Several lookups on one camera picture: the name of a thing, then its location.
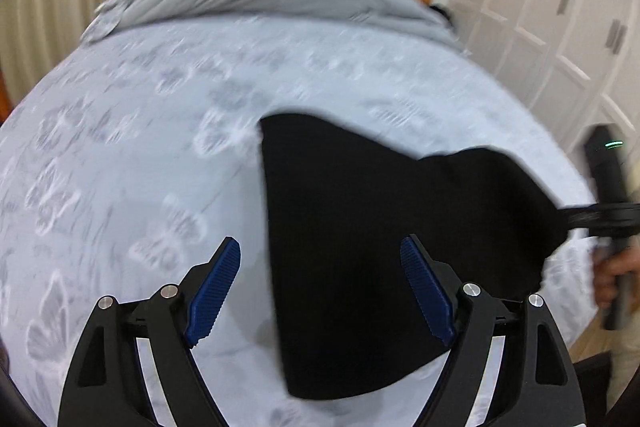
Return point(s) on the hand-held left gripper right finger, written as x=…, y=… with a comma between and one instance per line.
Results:
x=425, y=292

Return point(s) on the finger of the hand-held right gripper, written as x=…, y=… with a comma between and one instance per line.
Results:
x=580, y=219

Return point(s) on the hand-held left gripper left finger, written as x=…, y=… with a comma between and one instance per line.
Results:
x=217, y=287

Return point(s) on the black pants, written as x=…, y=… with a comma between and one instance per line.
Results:
x=350, y=257

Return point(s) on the person's right hand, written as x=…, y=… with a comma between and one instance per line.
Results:
x=602, y=282

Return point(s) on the person's beige clothing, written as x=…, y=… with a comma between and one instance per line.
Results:
x=627, y=367

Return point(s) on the butterfly print bed sheet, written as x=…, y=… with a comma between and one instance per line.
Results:
x=125, y=157

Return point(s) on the white wardrobe doors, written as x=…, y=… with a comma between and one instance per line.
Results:
x=540, y=32

